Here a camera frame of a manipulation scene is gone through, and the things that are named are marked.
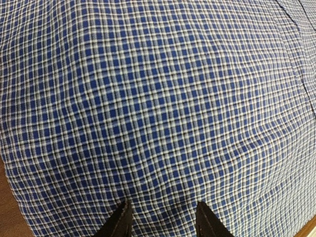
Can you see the blue plaid long sleeve shirt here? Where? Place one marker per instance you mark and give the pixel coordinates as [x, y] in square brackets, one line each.
[164, 103]

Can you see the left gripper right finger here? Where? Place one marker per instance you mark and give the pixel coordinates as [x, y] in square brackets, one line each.
[207, 223]

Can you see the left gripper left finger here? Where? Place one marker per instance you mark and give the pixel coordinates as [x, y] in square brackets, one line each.
[119, 223]

